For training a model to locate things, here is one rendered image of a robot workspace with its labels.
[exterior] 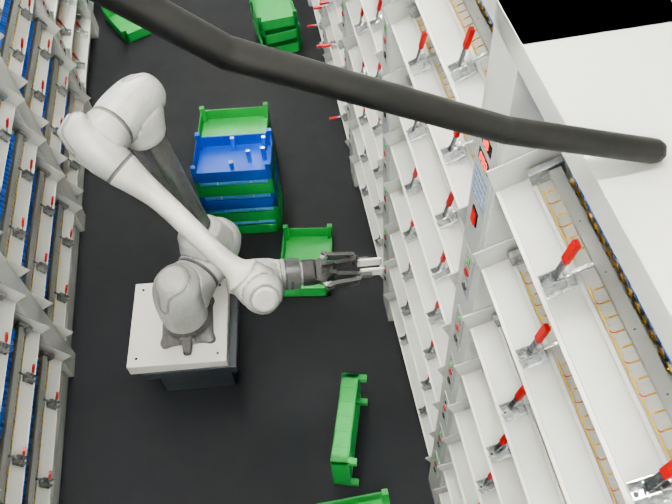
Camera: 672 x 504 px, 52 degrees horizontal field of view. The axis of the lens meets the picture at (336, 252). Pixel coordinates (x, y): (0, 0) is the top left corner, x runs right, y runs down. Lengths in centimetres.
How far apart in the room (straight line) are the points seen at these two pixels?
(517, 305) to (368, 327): 152
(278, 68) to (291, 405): 202
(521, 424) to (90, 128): 126
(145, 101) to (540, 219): 124
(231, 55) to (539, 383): 72
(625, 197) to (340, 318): 200
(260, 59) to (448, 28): 80
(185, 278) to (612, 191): 165
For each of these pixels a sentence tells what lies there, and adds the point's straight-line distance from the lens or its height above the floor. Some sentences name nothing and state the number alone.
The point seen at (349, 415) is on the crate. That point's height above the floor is 20.
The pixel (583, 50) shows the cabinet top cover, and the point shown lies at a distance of 87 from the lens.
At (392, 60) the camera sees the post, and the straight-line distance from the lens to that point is 172.
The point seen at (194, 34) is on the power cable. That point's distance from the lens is 51.
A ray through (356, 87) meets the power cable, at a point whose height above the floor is 188.
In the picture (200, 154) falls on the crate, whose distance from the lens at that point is 281.
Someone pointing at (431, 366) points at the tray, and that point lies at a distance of 193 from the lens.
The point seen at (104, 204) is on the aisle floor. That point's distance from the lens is 321.
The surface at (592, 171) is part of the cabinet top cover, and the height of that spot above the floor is 173.
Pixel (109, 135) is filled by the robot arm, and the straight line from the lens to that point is 188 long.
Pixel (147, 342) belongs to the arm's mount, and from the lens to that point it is 241.
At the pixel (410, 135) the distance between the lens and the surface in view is 162.
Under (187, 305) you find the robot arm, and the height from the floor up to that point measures 45.
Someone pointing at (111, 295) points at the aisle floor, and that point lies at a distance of 289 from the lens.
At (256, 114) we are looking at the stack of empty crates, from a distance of 316.
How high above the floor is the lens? 223
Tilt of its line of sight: 53 degrees down
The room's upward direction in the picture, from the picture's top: 5 degrees counter-clockwise
